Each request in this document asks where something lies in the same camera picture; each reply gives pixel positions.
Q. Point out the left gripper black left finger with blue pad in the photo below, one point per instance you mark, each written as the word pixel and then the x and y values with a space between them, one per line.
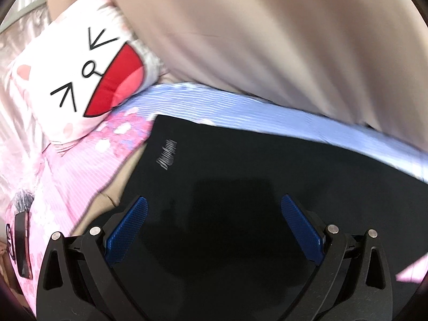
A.
pixel 76 280

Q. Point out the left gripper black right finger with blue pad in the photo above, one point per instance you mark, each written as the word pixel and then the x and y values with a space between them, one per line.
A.
pixel 328 246

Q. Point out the black pants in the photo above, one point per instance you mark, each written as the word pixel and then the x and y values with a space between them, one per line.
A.
pixel 215 245

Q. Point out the black smartphone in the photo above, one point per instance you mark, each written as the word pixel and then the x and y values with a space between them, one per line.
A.
pixel 21 245

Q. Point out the pink floral bed sheet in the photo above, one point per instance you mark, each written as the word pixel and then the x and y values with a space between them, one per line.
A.
pixel 64 185

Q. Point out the white cat face pillow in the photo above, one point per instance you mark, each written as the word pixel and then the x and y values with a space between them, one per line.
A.
pixel 87 62

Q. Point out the silver satin curtain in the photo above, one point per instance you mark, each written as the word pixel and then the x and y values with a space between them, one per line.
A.
pixel 21 22

